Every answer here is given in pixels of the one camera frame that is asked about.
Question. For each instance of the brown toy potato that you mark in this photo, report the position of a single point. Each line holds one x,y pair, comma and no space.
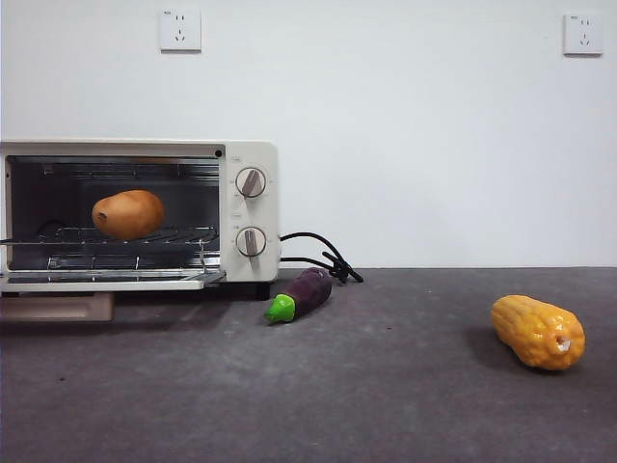
127,214

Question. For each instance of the oven knob with short tick scale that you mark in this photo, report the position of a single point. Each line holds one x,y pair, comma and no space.
250,241

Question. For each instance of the cream toaster oven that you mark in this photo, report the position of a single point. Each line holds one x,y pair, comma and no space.
250,212

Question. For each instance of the oven knob with long tick scale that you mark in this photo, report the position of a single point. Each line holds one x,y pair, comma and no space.
250,182

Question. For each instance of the purple toy eggplant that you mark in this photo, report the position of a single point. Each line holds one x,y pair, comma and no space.
311,292

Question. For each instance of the yellow toy corn cob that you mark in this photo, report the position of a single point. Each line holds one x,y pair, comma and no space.
530,333

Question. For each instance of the white wall socket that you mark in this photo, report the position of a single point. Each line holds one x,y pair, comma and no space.
180,30
582,34

